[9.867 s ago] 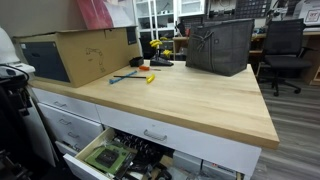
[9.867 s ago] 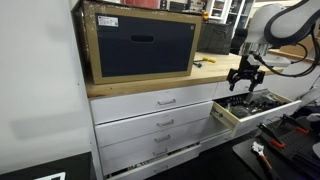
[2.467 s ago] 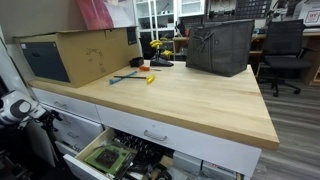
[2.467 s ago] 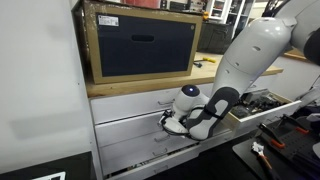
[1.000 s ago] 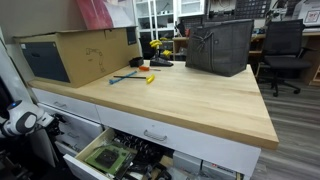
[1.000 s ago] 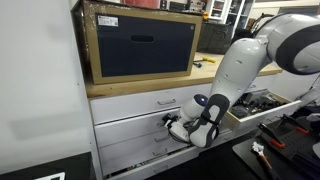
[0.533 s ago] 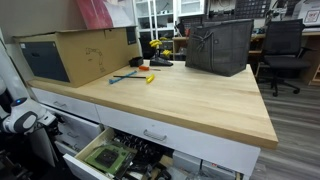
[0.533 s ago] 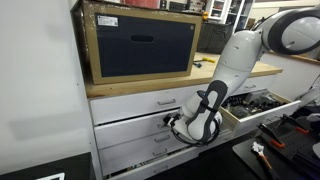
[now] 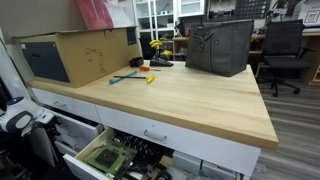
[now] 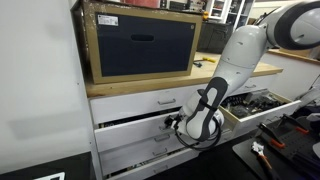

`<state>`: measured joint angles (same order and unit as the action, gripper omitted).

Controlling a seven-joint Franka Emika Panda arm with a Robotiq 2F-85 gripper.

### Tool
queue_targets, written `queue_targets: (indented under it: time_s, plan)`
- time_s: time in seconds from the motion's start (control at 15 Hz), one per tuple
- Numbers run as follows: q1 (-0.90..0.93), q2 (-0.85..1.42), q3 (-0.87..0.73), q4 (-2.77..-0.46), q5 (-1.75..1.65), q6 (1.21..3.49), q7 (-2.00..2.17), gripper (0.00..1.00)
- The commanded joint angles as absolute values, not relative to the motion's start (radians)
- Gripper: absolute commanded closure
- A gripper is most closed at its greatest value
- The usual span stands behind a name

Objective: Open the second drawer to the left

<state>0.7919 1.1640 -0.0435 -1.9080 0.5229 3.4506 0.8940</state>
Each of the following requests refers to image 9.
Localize small black box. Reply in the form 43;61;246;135
129;56;145;68

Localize orange handled screwdriver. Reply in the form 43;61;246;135
138;65;162;73

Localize blue hand tool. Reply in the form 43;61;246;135
108;70;138;85

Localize dark wall tool organizer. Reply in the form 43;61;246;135
234;0;273;20

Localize white background shelf unit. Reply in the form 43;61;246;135
133;0;206;61

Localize white box red label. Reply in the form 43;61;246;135
200;159;239;180

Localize white cabinet drawer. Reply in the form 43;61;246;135
31;87;101;124
54;139;83;158
95;104;262;179
46;109;105;149

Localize black hardware pile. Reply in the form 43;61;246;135
113;130;174;180

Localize yellow handled black tool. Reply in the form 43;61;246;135
113;73;156;85

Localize white drawer full of tools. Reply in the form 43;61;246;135
62;127;243;180

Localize green black flat box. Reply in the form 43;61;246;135
84;141;138;177

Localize dark grey storage bin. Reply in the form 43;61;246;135
184;19;255;78

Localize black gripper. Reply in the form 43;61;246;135
45;116;63;138

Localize black office chair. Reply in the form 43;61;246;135
258;19;313;98

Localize white box red print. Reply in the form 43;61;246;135
293;0;320;29

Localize black stand yellow clamps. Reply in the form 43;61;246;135
148;39;174;68

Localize tan cardboard box dark panel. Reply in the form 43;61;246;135
13;26;143;88

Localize wooden top workbench cabinet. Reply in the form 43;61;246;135
26;59;280;180

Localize small white box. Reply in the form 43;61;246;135
172;150;203;180

